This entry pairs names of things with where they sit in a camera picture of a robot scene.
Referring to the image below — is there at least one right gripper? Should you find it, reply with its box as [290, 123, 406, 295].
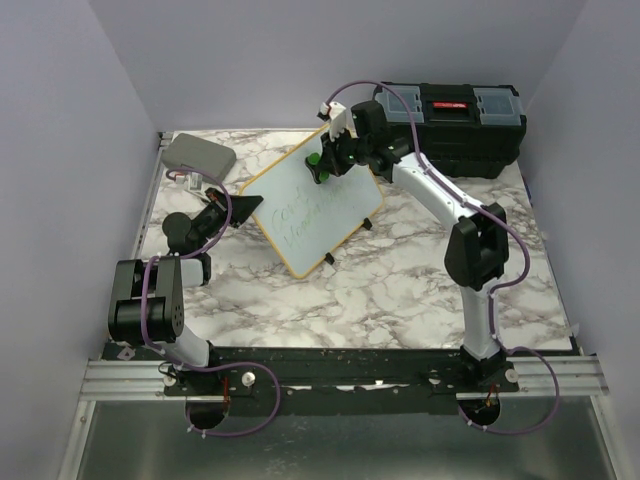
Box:
[315, 127, 369, 180]

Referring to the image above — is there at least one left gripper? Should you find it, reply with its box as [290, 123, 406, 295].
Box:
[194, 188, 264, 250]

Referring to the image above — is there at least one green whiteboard eraser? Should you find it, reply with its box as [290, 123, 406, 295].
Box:
[304, 152, 330, 177]

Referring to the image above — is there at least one yellow framed whiteboard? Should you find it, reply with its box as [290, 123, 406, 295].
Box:
[239, 126, 384, 279]

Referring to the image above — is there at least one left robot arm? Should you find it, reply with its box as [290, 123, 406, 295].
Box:
[108, 188, 263, 395]

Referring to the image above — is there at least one grey plastic case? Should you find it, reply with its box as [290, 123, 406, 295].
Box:
[161, 133, 237, 180]

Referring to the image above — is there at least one black plastic toolbox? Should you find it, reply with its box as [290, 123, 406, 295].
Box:
[372, 83, 527, 179]

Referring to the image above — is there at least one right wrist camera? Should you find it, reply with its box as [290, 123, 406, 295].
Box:
[317, 101, 357, 141]

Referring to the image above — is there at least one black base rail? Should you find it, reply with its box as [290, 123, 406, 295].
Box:
[102, 344, 521, 416]

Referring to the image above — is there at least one aluminium frame rail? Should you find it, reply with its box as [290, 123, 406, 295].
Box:
[54, 131, 609, 480]

